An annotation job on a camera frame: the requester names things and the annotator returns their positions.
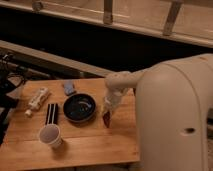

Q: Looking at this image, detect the black and white striped box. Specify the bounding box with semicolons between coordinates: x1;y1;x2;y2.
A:
45;103;58;124

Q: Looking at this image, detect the white ceramic cup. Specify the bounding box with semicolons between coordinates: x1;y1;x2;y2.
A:
38;124;62;148

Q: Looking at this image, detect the dark ceramic bowl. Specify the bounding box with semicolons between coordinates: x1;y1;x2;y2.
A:
63;93;96;123

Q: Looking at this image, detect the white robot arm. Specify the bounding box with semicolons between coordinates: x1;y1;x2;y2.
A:
103;54;213;171

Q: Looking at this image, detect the blue sponge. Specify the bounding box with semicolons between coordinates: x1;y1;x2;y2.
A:
63;80;76;96

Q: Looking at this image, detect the white squeeze bottle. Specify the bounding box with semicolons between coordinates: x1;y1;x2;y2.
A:
25;87;50;117

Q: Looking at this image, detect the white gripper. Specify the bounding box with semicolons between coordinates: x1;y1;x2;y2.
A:
102;89;124;114

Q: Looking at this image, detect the black equipment with cables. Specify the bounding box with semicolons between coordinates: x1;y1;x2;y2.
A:
0;54;25;145

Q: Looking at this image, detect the red chili pepper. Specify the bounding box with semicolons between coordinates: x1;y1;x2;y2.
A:
103;111;111;128

